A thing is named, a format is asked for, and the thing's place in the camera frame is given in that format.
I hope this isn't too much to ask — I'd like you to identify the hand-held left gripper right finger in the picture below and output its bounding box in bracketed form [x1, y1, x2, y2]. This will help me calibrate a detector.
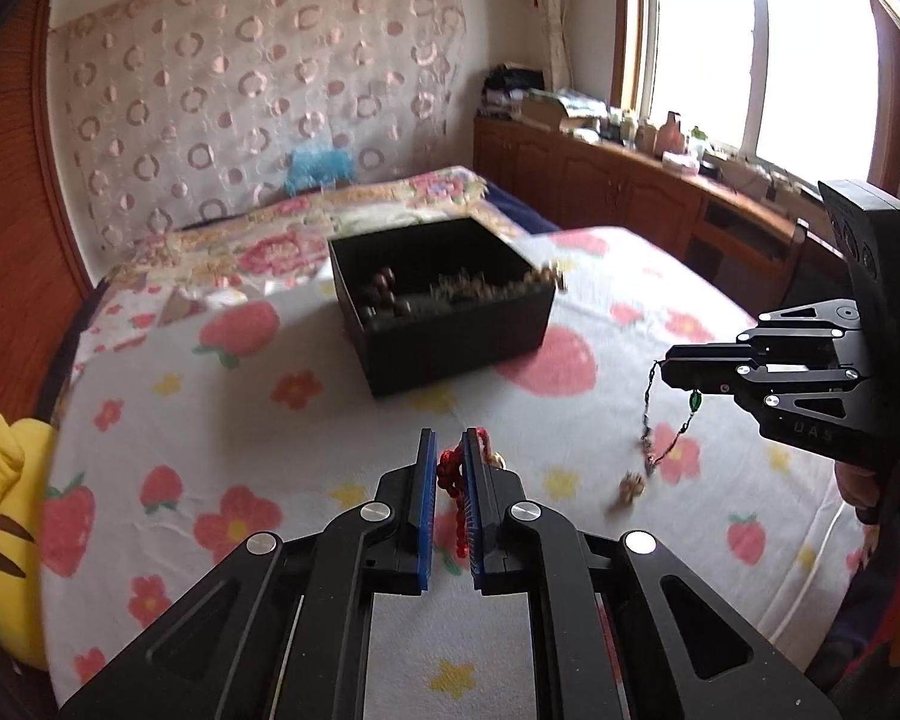
[461, 427, 845, 720]

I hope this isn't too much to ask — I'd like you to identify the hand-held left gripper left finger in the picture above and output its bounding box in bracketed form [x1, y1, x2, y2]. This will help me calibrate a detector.
[56, 427, 440, 720]

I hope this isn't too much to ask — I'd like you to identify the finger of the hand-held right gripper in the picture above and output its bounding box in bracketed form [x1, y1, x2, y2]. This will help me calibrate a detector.
[664, 367, 872, 422]
[664, 298, 863, 374]

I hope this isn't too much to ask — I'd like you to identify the green pendant necklace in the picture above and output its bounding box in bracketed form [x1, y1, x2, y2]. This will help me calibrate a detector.
[640, 360, 704, 475]

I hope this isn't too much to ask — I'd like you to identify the red bead bracelet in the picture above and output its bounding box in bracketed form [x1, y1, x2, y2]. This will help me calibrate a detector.
[436, 426, 493, 560]

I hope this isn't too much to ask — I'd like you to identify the black box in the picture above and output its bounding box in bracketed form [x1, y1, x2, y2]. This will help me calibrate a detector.
[328, 216, 557, 398]

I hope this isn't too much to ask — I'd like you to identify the brown wooden bead bracelet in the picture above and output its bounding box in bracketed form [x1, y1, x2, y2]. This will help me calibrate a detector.
[360, 266, 418, 323]

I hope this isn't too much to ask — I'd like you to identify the white pearl necklace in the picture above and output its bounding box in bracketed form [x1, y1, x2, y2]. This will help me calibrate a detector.
[427, 261, 569, 302]

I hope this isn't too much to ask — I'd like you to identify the person's right hand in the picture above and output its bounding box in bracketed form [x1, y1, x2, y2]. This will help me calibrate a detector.
[832, 457, 882, 526]

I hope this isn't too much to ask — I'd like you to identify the long wooden cabinet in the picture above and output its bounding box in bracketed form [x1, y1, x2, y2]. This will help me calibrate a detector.
[472, 116, 856, 301]

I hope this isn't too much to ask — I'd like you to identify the strawberry print tablecloth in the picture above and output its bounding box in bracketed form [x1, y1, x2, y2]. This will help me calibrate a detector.
[41, 225, 882, 720]

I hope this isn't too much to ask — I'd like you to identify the dark blue bed sheet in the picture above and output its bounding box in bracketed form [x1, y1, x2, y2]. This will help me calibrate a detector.
[487, 181, 563, 235]

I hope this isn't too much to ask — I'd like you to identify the person's dark clothing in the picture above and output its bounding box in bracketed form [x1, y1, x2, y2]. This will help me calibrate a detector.
[806, 442, 900, 698]

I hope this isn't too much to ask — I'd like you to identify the cardboard box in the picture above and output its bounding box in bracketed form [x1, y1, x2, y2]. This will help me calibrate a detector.
[521, 88, 601, 128]

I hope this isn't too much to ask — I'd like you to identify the floral blanket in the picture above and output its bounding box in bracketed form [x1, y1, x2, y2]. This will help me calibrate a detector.
[82, 165, 533, 331]

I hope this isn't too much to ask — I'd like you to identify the black bag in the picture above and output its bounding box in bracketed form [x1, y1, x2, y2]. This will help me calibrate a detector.
[484, 64, 548, 103]

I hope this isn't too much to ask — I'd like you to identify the blue plush toy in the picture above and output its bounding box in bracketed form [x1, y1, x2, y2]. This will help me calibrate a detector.
[285, 142, 355, 193]

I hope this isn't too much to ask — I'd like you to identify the gathered window curtain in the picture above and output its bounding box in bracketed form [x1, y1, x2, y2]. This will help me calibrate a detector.
[514, 0, 575, 87]

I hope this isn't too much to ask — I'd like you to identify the yellow plush toy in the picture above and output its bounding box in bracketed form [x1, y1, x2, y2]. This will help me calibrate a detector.
[0, 411, 53, 672]

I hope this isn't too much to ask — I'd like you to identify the white cable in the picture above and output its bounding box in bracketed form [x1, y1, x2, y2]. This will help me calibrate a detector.
[782, 501, 850, 635]

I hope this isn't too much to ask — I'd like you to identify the wooden frame window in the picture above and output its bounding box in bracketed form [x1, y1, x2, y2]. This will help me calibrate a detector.
[615, 0, 900, 188]

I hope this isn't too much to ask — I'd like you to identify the circle pattern wall curtain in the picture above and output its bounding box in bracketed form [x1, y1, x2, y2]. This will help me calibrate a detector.
[49, 0, 470, 260]

